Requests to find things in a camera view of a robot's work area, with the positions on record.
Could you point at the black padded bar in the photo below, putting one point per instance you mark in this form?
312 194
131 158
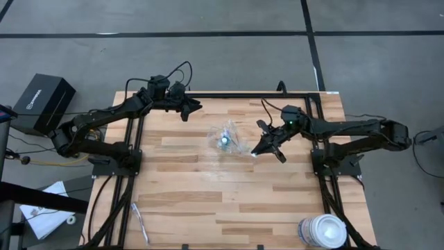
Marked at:
41 198

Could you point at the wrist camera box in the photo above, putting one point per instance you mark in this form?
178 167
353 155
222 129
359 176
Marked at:
158 87
291 116

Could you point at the blue toothbrush in clear wrapper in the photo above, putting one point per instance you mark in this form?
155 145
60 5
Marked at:
140 222

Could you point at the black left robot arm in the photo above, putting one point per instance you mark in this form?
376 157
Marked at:
104 118

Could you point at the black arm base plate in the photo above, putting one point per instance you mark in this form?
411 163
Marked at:
347 170
104 170

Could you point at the black metal table frame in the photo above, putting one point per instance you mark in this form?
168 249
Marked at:
225 95

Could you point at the black cardboard box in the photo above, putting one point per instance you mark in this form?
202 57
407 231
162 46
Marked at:
43 104

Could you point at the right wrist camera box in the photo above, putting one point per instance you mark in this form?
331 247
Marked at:
291 116

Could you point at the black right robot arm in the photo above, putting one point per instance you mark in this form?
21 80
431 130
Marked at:
347 126

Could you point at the clear plastic container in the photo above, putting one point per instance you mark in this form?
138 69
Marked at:
216 139

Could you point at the white round canister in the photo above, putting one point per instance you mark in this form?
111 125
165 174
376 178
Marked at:
324 231

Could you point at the small white tape roll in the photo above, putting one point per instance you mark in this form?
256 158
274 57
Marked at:
71 219

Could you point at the blue bottle with white cap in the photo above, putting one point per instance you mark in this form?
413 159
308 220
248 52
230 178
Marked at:
224 140

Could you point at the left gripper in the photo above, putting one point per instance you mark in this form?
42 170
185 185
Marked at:
175 100

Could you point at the black round plug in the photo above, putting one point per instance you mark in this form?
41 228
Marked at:
25 160

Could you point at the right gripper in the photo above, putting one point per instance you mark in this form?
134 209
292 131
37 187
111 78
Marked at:
277 135

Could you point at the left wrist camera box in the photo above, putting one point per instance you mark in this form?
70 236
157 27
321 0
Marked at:
158 87

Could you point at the white paper sheets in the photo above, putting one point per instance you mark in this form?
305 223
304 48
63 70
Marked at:
41 218

